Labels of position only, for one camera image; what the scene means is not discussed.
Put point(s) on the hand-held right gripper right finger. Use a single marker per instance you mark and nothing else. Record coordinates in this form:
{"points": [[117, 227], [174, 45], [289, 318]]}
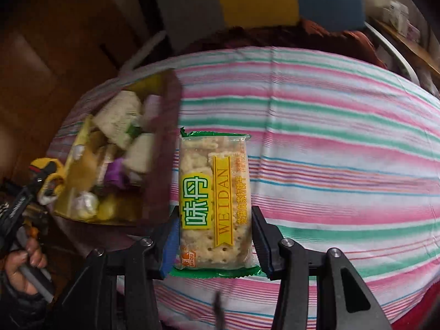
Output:
{"points": [[263, 244]]}

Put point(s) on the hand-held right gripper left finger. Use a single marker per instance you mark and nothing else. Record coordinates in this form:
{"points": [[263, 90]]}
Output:
{"points": [[170, 247]]}

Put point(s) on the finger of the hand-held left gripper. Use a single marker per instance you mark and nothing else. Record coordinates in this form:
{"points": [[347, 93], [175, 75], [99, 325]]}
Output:
{"points": [[36, 187]]}

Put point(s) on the yellow tape roll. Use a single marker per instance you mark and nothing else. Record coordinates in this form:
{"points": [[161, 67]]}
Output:
{"points": [[56, 178]]}

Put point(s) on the white plastic bag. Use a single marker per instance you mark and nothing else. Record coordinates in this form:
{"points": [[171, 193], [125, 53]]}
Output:
{"points": [[86, 204]]}

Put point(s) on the gold cardboard box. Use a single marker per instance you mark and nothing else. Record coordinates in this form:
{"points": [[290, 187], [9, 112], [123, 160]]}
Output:
{"points": [[154, 192]]}

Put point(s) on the green cracker packet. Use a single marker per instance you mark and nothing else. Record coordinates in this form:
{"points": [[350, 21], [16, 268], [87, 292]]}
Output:
{"points": [[213, 196]]}

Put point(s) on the purple plastic packet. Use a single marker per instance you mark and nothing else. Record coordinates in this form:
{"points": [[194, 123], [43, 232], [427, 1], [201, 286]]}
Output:
{"points": [[117, 172]]}

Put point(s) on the small green white carton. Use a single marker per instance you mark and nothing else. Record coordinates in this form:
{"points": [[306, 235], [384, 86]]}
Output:
{"points": [[137, 151]]}

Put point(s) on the large cream carton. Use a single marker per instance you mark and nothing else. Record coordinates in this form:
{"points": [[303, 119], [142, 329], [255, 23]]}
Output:
{"points": [[117, 117]]}

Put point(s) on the person's left forearm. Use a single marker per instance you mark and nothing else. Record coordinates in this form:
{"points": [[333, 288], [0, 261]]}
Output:
{"points": [[17, 312]]}

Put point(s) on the person's left hand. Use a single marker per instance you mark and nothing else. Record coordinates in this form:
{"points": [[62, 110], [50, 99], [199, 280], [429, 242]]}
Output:
{"points": [[17, 271]]}

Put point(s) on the wooden wardrobe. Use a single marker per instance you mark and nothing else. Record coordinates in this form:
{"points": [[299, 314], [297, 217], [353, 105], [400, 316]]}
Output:
{"points": [[51, 75]]}

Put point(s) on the red garment with white trim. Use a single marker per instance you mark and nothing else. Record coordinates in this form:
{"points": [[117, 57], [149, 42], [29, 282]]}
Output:
{"points": [[429, 312]]}

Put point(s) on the dark red cloth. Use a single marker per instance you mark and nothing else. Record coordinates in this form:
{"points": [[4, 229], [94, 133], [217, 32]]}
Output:
{"points": [[343, 41]]}

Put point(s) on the wooden shelf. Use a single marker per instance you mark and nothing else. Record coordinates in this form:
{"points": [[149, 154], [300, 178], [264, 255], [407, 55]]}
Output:
{"points": [[412, 44]]}

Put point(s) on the white purple carton box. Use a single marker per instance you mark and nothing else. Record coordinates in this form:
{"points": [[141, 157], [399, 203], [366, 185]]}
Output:
{"points": [[412, 30]]}

